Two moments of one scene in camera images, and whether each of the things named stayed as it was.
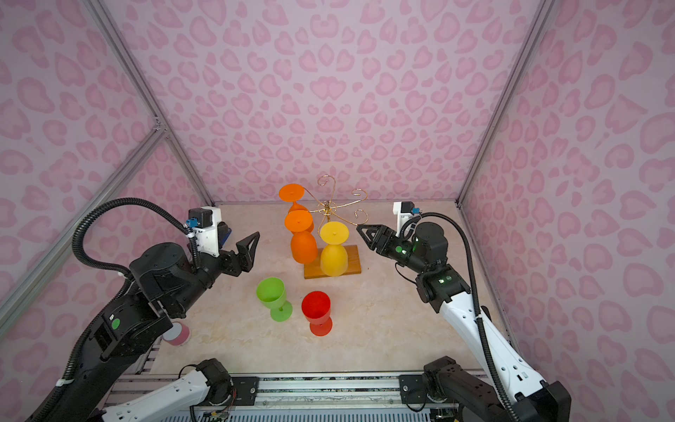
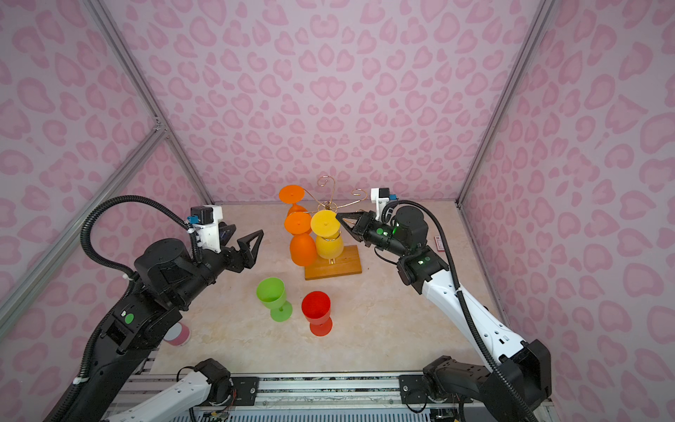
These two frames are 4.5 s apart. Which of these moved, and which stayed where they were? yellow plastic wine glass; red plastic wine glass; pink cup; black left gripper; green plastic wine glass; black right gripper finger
Moved: yellow plastic wine glass; black right gripper finger
Stayed: red plastic wine glass; green plastic wine glass; black left gripper; pink cup
